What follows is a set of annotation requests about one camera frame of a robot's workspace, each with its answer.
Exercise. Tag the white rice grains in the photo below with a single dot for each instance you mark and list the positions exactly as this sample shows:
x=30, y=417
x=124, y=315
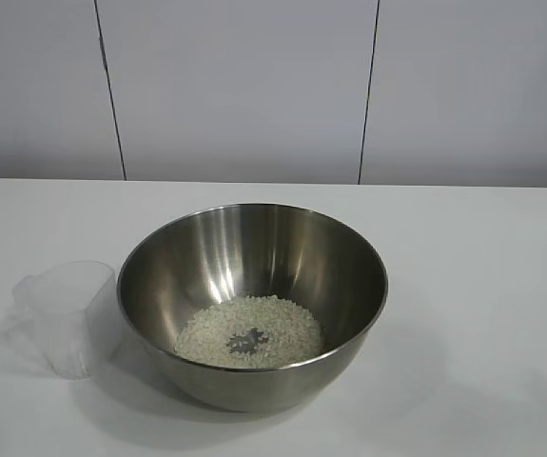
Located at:
x=206, y=333

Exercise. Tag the stainless steel mixing bowl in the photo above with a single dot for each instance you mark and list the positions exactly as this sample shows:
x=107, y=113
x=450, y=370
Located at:
x=254, y=247

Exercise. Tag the clear plastic measuring cup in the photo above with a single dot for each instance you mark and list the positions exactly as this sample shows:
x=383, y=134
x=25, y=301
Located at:
x=64, y=304

